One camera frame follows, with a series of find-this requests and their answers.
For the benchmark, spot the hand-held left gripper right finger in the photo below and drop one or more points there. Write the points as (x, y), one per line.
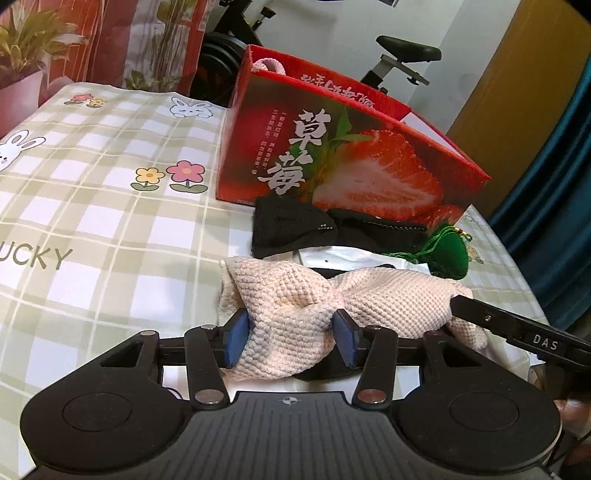
(345, 339)

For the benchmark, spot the wooden door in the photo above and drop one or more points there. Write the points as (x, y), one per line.
(508, 92)

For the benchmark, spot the cream knit cloth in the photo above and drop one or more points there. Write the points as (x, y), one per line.
(291, 300)

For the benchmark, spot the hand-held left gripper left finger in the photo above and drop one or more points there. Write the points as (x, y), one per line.
(236, 339)

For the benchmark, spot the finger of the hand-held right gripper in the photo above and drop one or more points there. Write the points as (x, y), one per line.
(521, 334)

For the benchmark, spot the black knit glove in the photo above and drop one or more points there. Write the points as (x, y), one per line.
(378, 233)
(288, 226)

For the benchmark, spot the checked cartoon tablecloth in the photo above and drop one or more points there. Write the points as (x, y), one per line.
(92, 207)

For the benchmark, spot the blue curtain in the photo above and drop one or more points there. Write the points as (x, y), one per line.
(549, 207)

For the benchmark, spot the black exercise bike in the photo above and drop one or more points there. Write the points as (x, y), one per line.
(226, 55)

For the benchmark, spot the red printed backdrop cloth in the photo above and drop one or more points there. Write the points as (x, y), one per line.
(92, 41)

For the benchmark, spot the pink knit cloth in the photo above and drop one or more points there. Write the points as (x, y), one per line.
(272, 65)

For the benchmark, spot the red strawberry print cardboard box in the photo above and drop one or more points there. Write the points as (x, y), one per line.
(351, 152)

